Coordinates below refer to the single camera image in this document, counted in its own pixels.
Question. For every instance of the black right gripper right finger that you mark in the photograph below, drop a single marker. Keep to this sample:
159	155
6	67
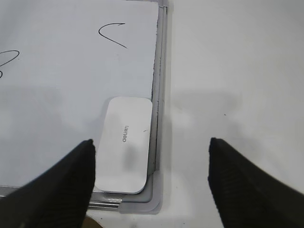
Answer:
248	197

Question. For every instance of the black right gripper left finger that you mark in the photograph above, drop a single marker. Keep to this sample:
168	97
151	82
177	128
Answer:
59	198

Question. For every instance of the white framed whiteboard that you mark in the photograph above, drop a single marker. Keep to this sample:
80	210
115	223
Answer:
61	63

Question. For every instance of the white whiteboard eraser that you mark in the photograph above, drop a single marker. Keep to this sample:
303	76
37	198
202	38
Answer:
122	155

